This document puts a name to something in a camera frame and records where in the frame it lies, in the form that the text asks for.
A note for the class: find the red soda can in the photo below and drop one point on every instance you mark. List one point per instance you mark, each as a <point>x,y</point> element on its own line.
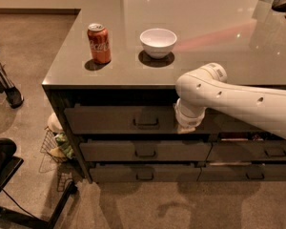
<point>99,43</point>

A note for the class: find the white ceramic bowl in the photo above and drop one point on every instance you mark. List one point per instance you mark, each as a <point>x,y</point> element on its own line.
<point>158,43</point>

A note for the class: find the grey drawer cabinet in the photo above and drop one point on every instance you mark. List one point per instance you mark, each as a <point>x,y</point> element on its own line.
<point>246,37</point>

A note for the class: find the wire basket with items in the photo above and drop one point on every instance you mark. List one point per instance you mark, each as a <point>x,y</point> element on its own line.
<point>55,147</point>

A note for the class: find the grey drawer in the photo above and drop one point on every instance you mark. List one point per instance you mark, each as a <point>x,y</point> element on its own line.
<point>121,120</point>
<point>160,150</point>
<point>228,151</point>
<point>144,172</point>
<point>227,123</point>
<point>268,172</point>

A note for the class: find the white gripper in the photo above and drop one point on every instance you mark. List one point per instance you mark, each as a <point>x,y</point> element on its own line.
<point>188,121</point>

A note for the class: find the black striped stand leg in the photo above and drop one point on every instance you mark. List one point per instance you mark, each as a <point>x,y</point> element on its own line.
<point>14,97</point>

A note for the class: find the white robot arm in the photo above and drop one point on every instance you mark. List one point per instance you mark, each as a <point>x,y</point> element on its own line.
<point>207,87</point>

